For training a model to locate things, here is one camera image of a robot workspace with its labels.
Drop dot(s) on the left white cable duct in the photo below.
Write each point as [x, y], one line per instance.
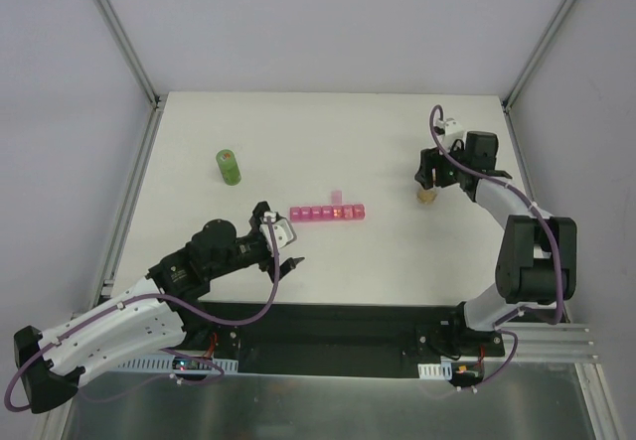
[164, 363]

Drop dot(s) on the aluminium frame post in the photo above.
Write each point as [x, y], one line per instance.
[539, 51]
[121, 39]

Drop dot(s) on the green cylindrical bottle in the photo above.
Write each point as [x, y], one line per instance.
[229, 167]

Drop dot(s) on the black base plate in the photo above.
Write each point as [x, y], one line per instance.
[343, 340]

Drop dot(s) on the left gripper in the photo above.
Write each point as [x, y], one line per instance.
[268, 249]

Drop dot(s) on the pink weekly pill organizer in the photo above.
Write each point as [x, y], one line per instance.
[336, 210]

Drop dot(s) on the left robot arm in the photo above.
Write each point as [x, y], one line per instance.
[156, 313]

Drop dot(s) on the right aluminium frame post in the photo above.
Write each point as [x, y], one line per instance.
[539, 51]

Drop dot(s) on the white cable duct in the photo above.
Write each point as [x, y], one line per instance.
[441, 371]
[164, 363]

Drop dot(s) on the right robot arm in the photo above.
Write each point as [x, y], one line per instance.
[535, 272]

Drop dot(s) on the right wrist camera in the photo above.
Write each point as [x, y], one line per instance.
[449, 128]

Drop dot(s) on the clear pill bottle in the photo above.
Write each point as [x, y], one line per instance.
[427, 196]

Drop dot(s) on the right white cable duct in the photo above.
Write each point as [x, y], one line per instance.
[441, 371]

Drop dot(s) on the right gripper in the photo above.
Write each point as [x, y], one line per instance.
[432, 171]

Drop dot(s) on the left aluminium frame post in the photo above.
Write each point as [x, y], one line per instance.
[121, 39]

